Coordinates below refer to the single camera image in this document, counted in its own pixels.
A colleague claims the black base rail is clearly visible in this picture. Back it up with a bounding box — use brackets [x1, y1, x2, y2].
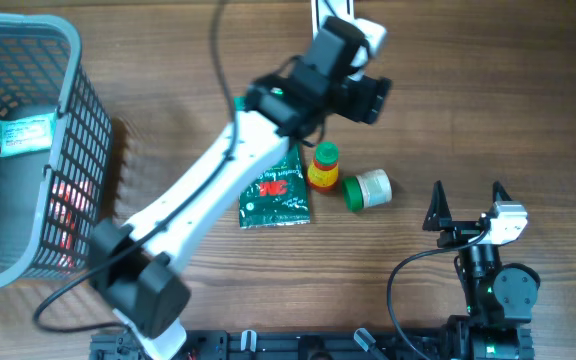
[89, 327, 535, 360]

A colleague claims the green lid white jar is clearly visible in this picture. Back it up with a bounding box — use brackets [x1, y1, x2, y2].
[341, 169, 393, 212]

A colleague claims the white barcode scanner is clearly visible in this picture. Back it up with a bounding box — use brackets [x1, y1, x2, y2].
[311, 0, 355, 38]

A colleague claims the red packet in basket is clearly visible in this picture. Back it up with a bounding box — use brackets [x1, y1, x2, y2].
[49, 180, 90, 250]

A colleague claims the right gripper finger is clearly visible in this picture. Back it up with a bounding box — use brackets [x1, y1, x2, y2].
[492, 181, 512, 202]
[422, 180, 453, 231]

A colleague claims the green 3M gloves packet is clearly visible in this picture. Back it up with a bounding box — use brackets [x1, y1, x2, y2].
[232, 94, 312, 230]

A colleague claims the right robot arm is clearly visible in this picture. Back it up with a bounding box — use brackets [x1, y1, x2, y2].
[422, 181, 541, 360]

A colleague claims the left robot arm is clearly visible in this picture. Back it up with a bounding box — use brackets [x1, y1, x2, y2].
[89, 16, 391, 359]

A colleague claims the grey plastic mesh basket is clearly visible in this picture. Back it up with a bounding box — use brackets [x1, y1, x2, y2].
[0, 13, 113, 288]

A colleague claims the teal white sachet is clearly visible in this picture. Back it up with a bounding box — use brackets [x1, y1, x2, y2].
[0, 113, 56, 158]

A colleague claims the green cap sauce bottle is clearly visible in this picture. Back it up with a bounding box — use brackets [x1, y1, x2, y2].
[306, 142, 339, 192]

